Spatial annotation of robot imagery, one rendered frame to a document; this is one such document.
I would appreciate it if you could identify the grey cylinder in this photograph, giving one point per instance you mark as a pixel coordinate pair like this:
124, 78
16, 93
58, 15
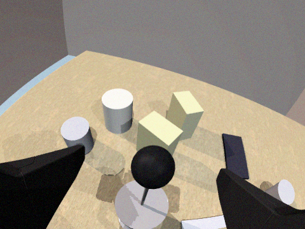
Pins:
76, 131
283, 191
118, 110

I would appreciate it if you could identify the dark flat rectangular slab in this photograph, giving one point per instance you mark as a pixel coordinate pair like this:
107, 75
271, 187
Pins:
235, 155

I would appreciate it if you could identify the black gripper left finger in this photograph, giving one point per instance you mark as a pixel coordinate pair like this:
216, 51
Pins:
32, 189

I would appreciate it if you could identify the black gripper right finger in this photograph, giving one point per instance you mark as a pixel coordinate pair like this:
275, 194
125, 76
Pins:
245, 206

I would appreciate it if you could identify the glass french press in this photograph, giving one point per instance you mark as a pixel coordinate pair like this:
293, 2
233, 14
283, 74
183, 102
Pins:
142, 204

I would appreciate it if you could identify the light grey flat bar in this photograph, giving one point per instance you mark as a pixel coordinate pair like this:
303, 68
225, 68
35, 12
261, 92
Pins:
205, 223

